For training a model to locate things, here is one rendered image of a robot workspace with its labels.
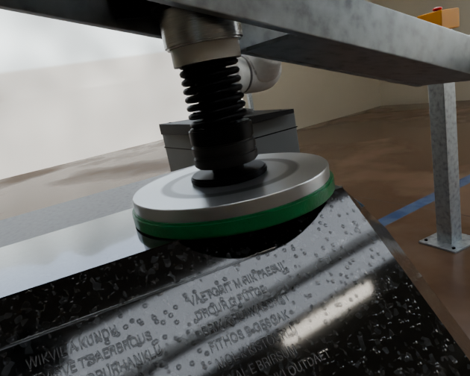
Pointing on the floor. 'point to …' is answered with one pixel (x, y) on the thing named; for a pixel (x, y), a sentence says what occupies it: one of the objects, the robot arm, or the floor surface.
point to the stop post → (445, 154)
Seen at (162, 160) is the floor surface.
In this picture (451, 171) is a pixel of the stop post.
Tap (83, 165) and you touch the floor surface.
